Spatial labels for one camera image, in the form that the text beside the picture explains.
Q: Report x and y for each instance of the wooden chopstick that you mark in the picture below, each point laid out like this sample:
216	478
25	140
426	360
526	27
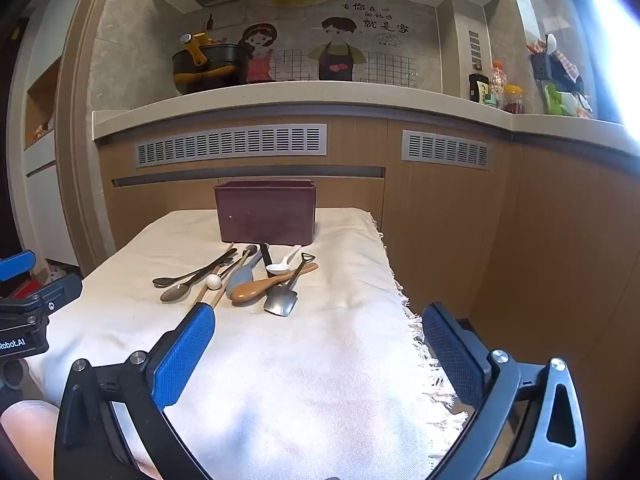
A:
202	292
219	300

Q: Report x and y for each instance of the wooden spoon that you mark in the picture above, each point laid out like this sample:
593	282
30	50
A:
250	290

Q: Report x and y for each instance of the short grey vent grille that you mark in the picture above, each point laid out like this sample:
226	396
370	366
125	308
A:
445	149

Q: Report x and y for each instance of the jar with yellow lid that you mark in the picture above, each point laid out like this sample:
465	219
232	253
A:
513	100

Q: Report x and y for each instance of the dark sauce bottle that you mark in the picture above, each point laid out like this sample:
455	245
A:
479	90

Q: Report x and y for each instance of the white fringed cloth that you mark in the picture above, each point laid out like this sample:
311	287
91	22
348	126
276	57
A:
310	360

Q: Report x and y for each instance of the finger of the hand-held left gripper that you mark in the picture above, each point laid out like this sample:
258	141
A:
60	290
17	264

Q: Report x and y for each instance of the wooden kitchen cabinet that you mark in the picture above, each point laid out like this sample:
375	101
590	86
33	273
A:
450	220

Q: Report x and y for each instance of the long metal spoon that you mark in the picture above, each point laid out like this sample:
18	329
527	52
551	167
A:
162	281

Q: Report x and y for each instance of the white ball-tipped utensil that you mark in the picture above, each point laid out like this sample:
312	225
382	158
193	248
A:
214	282

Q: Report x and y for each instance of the maroon plastic utensil container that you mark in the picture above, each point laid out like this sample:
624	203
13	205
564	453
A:
265	215

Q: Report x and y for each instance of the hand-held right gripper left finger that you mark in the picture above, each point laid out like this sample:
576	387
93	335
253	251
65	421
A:
182	360

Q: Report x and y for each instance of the person's pink-clothed leg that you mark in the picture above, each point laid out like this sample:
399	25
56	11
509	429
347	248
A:
27	440

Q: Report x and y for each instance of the blue hanging utensil caddy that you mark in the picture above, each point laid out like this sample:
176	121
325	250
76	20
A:
541	67

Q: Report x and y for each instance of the cartoon couple wall sticker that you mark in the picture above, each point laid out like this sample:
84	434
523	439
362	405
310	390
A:
335	45

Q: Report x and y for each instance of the red checked cloth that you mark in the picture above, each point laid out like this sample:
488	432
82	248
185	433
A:
565	70

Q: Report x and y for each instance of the shovel-shaped metal spoon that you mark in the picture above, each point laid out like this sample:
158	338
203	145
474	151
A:
280	302

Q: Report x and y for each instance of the white wall shelf unit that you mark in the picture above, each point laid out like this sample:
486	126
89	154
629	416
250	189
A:
42	170

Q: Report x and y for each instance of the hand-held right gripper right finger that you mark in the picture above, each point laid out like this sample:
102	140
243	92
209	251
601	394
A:
452	355

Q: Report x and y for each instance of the green cloth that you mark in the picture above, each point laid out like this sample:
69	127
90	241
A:
557	100

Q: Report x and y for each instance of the beige kitchen countertop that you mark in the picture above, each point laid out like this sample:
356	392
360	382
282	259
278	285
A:
300	100

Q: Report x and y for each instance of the clear bottle with orange cap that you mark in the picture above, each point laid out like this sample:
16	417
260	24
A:
496	82

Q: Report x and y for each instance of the white ceramic spoon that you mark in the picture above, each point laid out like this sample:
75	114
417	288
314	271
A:
277	268

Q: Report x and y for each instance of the long grey vent grille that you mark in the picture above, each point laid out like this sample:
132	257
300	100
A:
230	145

